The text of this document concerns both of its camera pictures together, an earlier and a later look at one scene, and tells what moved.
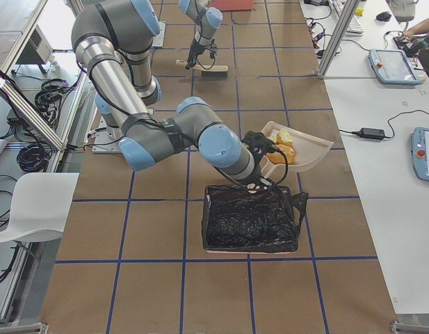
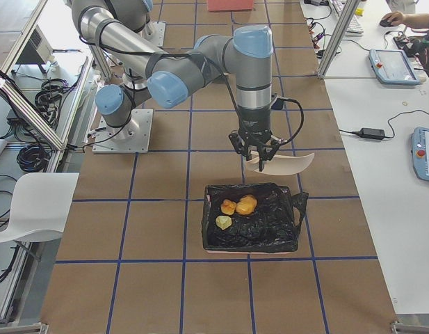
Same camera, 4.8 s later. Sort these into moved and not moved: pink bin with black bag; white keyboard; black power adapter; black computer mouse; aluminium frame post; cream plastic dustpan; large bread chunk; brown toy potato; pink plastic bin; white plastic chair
Moved: large bread chunk; brown toy potato; black computer mouse; cream plastic dustpan
Not moved: black power adapter; white plastic chair; pink bin with black bag; white keyboard; aluminium frame post; pink plastic bin
